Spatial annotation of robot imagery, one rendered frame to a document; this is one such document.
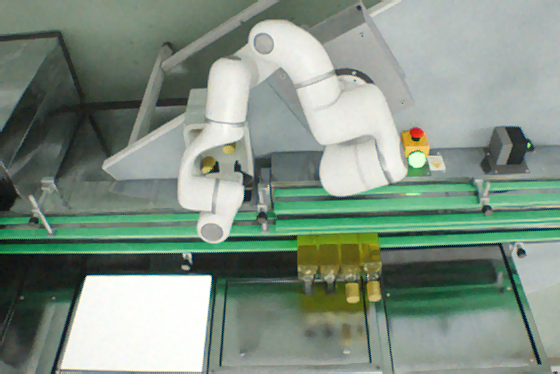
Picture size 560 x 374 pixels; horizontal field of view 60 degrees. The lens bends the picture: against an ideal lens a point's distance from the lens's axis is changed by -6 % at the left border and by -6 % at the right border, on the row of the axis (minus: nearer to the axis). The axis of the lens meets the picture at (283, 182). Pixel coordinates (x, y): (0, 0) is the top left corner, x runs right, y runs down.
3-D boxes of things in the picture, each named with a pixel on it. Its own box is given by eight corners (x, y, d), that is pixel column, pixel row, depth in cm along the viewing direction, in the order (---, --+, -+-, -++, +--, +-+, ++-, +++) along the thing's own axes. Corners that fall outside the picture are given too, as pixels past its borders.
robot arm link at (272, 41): (339, 70, 105) (315, 4, 102) (330, 77, 92) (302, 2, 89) (279, 92, 109) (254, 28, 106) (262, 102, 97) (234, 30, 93)
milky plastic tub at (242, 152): (198, 165, 155) (195, 186, 149) (185, 106, 139) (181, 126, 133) (255, 163, 155) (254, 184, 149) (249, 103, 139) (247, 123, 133)
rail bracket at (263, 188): (260, 212, 151) (259, 246, 142) (256, 170, 139) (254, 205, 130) (270, 211, 151) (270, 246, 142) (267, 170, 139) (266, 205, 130)
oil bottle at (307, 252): (296, 224, 156) (297, 284, 141) (296, 212, 151) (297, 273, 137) (315, 224, 155) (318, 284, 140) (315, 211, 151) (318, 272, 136)
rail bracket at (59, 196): (60, 192, 160) (39, 248, 144) (42, 154, 148) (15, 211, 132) (74, 192, 159) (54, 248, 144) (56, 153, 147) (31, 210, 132)
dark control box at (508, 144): (487, 146, 150) (495, 165, 144) (494, 125, 144) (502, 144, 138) (513, 145, 150) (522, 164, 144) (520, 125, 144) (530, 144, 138)
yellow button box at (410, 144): (398, 148, 151) (402, 165, 145) (401, 128, 145) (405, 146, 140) (421, 147, 150) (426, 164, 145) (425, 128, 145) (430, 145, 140)
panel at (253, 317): (86, 277, 160) (57, 377, 136) (83, 272, 157) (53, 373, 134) (370, 273, 157) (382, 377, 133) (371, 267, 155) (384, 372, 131)
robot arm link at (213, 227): (198, 187, 107) (243, 193, 108) (205, 162, 116) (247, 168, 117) (194, 244, 115) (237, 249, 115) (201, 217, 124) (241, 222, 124)
